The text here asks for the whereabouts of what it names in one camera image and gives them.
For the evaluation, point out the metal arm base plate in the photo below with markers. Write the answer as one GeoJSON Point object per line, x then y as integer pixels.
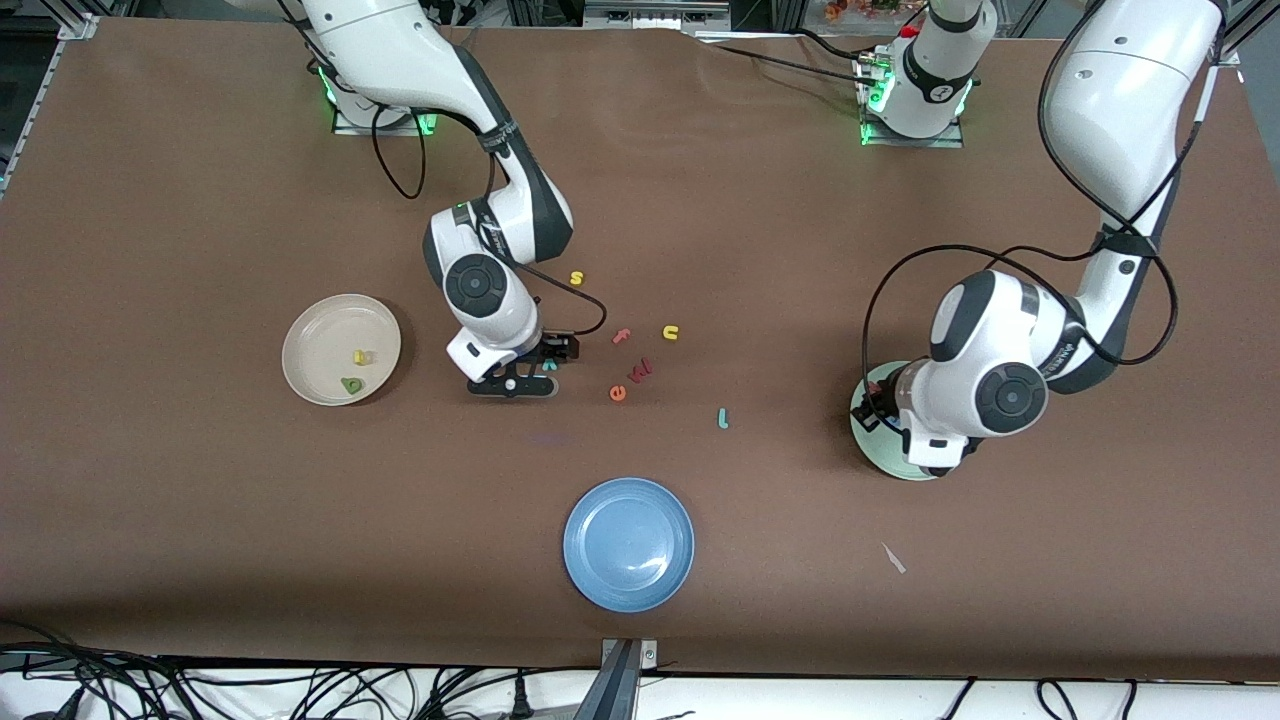
{"type": "Point", "coordinates": [915, 142]}
{"type": "Point", "coordinates": [385, 130]}

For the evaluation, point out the blue round plate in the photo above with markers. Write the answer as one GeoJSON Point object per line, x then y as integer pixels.
{"type": "Point", "coordinates": [628, 545]}

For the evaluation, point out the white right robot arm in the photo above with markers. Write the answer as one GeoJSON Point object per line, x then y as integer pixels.
{"type": "Point", "coordinates": [400, 50]}

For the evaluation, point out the green foam letter b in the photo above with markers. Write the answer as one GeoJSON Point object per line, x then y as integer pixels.
{"type": "Point", "coordinates": [346, 386]}

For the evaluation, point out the black power plug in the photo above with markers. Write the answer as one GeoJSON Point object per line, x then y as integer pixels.
{"type": "Point", "coordinates": [521, 700]}

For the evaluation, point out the white paper scrap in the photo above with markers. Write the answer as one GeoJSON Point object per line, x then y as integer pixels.
{"type": "Point", "coordinates": [893, 559]}

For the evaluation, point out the orange flowers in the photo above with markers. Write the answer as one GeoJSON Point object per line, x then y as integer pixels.
{"type": "Point", "coordinates": [860, 8]}

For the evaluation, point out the beige round plate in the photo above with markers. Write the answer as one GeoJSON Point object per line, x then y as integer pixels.
{"type": "Point", "coordinates": [325, 345]}

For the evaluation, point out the grey metal camera bracket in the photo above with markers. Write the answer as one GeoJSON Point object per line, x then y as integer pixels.
{"type": "Point", "coordinates": [625, 680]}

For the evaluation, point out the aluminium frame profile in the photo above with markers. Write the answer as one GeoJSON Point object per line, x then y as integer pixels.
{"type": "Point", "coordinates": [1235, 55]}
{"type": "Point", "coordinates": [78, 27]}

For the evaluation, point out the maroon foam letter m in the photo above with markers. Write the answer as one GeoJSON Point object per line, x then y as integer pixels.
{"type": "Point", "coordinates": [641, 371]}

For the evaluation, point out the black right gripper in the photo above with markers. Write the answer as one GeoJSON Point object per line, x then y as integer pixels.
{"type": "Point", "coordinates": [550, 349]}

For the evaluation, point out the green round plate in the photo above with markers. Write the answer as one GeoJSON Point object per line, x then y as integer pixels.
{"type": "Point", "coordinates": [865, 447]}

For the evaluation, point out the grey metal box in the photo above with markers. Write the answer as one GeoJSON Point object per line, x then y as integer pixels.
{"type": "Point", "coordinates": [650, 15]}

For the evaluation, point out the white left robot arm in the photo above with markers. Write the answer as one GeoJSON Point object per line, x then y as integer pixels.
{"type": "Point", "coordinates": [1130, 100]}

